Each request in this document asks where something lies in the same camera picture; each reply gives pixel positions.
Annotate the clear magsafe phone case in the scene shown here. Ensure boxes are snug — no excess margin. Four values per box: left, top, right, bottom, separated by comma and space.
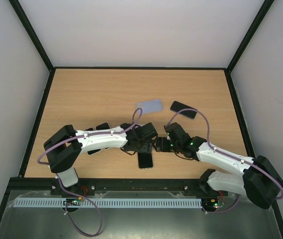
138, 153, 154, 170

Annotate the lilac phone case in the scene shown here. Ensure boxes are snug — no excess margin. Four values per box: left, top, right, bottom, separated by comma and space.
135, 99, 163, 114

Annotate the black phone blue edge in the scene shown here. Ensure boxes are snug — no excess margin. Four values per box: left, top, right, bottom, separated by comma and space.
170, 101, 197, 119

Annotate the black phone purple edge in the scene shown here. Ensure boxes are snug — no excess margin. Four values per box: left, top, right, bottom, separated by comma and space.
86, 127, 101, 155

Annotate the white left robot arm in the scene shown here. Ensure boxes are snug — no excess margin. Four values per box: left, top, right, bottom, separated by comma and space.
43, 123, 158, 188

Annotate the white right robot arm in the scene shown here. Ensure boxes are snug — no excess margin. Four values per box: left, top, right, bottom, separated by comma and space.
161, 122, 283, 209

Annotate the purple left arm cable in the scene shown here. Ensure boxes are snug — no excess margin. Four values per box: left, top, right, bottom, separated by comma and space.
37, 108, 143, 165

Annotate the light blue cable duct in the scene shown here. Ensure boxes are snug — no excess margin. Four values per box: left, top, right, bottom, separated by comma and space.
13, 198, 202, 209

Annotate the black enclosure frame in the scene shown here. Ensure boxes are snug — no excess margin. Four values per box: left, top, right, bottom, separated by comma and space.
0, 0, 283, 239

